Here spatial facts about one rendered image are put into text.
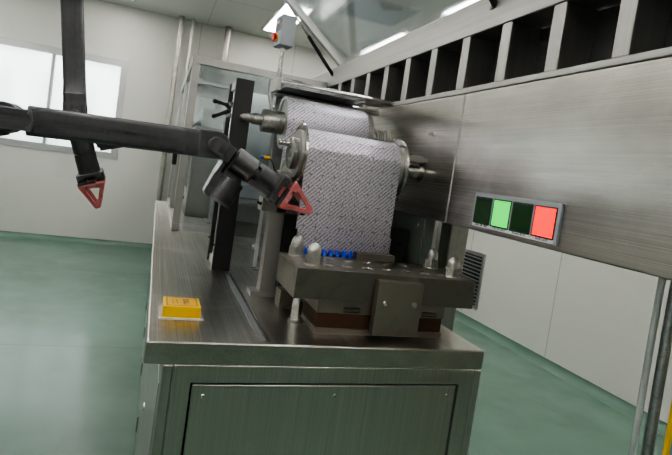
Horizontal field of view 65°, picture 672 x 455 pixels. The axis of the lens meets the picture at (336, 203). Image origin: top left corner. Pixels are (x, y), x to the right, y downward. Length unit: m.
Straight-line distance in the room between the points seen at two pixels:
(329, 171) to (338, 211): 0.10
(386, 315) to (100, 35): 6.09
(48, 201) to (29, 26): 1.94
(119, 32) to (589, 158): 6.29
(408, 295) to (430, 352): 0.12
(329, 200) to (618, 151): 0.62
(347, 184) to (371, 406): 0.48
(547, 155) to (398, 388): 0.52
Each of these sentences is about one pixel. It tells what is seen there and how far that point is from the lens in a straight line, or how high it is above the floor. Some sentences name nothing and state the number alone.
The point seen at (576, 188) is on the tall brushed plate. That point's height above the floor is 1.25.
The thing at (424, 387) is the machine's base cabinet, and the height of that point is 0.82.
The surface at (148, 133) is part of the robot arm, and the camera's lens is 1.11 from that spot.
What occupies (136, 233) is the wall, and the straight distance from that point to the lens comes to 6.79.
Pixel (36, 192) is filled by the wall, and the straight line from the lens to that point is 6.86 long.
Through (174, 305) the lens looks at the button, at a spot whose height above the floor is 0.92.
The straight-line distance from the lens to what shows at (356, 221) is 1.24.
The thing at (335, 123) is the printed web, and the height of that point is 1.35.
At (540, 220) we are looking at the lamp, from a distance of 0.97.
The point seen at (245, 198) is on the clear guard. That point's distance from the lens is 2.21.
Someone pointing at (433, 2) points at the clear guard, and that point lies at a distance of 1.50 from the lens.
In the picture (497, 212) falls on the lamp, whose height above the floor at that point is 1.19.
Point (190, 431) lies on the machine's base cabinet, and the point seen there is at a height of 0.74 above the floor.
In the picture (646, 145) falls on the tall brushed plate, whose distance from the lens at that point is 0.85.
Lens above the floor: 1.21
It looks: 3 degrees down
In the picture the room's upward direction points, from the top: 8 degrees clockwise
